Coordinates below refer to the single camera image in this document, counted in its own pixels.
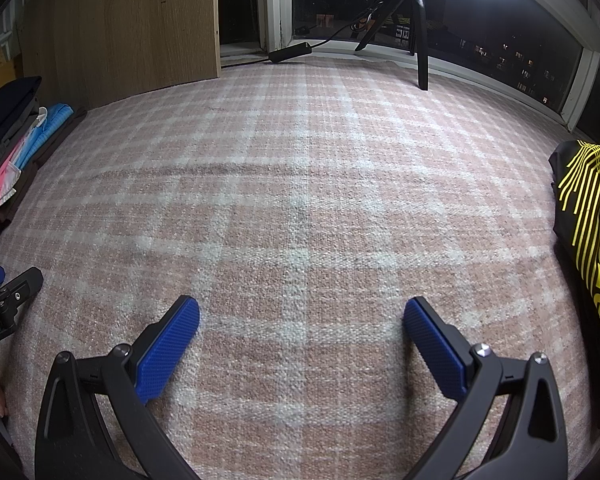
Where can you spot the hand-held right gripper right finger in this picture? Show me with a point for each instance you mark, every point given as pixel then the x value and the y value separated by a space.
pixel 435 355

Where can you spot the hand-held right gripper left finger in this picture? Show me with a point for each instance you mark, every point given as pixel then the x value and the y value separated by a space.
pixel 170 350

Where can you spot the black garment with yellow print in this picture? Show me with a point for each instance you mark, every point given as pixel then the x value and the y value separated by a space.
pixel 575 240

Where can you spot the pink garment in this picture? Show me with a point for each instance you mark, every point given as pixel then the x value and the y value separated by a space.
pixel 0 185

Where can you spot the grey garment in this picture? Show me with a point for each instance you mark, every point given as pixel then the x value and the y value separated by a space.
pixel 12 137

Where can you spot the light blue garment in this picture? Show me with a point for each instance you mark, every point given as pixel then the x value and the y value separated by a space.
pixel 52 117

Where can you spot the navy garment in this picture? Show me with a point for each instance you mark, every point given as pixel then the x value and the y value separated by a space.
pixel 5 105

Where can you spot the black tripod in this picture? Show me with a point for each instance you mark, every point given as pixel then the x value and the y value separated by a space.
pixel 422 35

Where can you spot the black power adapter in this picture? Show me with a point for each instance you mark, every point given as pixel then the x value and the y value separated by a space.
pixel 290 51

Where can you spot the white window frame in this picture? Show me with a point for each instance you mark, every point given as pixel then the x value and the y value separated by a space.
pixel 275 5

